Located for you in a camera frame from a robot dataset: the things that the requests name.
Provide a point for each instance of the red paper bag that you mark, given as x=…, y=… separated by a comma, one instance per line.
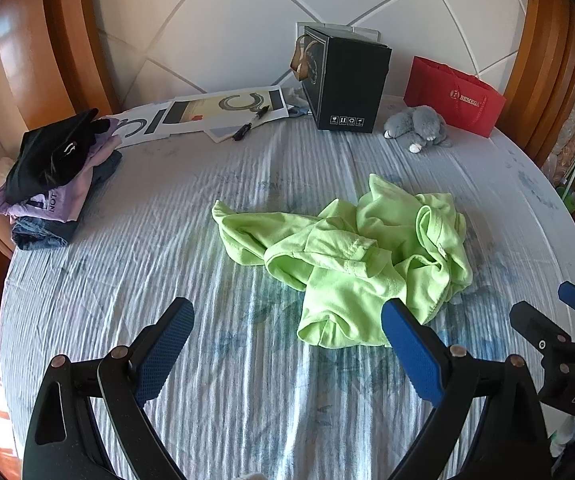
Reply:
x=467, y=100

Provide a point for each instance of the light green t-shirt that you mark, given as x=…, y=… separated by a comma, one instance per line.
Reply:
x=347, y=260

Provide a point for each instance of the white padded headboard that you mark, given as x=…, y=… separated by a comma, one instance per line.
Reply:
x=207, y=35

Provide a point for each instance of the grey plush rabbit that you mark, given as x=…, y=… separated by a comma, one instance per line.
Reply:
x=417, y=125

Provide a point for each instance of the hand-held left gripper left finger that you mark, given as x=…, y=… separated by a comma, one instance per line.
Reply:
x=165, y=355

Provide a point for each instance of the black cardboard box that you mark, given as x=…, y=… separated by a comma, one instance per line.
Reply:
x=347, y=85

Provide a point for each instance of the printed poster sheet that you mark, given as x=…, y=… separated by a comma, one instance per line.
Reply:
x=202, y=107

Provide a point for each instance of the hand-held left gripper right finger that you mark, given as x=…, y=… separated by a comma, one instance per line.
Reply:
x=412, y=350

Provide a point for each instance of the folded purple garment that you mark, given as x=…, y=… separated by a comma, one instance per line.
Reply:
x=67, y=200

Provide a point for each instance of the wooden headboard panel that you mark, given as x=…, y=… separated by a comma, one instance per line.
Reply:
x=542, y=60
x=57, y=35

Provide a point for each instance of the small blue cloth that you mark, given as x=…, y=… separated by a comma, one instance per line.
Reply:
x=297, y=109

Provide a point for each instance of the folded blue jeans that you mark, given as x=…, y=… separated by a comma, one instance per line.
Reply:
x=37, y=235

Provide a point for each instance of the folded black garment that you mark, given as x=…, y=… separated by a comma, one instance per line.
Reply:
x=47, y=155

